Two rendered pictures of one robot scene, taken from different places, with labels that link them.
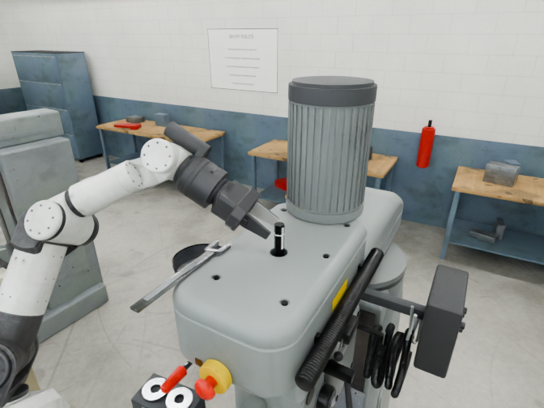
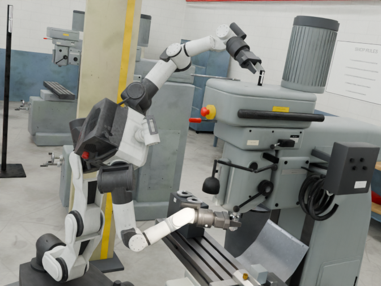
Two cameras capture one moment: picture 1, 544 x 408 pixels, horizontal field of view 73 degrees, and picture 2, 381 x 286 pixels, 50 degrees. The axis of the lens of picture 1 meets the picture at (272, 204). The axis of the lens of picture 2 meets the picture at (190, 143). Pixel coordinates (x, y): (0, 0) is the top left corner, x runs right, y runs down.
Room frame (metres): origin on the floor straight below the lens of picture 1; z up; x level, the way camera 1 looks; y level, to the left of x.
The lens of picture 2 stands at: (-1.04, -0.69, 2.04)
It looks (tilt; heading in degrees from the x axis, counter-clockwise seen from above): 14 degrees down; 30
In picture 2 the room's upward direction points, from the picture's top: 9 degrees clockwise
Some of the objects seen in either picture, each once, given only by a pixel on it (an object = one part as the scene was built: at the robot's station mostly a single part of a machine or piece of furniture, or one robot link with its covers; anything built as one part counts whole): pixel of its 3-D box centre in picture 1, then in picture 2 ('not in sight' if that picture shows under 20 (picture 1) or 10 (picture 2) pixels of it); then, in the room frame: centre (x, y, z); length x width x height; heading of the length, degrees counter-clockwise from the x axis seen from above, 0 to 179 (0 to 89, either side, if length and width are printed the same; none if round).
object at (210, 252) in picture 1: (184, 272); (215, 77); (0.58, 0.17, 1.89); 0.24 x 0.04 x 0.01; 150
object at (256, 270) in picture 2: not in sight; (257, 274); (0.54, -0.22, 1.10); 0.06 x 0.05 x 0.06; 60
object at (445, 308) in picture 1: (443, 319); (352, 168); (0.75, -0.45, 1.62); 0.20 x 0.09 x 0.21; 150
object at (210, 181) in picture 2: not in sight; (211, 184); (0.41, 0.01, 1.48); 0.07 x 0.07 x 0.06
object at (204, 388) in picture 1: (206, 386); (205, 112); (0.43, 0.11, 1.76); 0.04 x 0.03 x 0.04; 60
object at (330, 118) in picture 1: (328, 148); (309, 54); (0.87, -0.14, 2.05); 0.20 x 0.20 x 0.32
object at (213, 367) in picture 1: (215, 376); (210, 112); (0.46, 0.10, 1.76); 0.06 x 0.02 x 0.06; 60
